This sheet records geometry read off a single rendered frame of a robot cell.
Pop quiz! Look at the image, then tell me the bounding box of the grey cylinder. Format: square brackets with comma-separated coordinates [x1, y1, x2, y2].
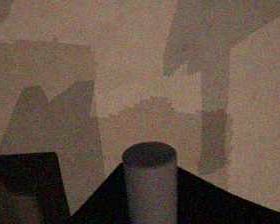
[121, 141, 177, 224]

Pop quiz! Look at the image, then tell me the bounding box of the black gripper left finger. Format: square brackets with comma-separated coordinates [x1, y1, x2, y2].
[63, 163, 131, 224]

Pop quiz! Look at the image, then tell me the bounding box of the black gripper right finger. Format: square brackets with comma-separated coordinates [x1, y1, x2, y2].
[177, 165, 280, 224]

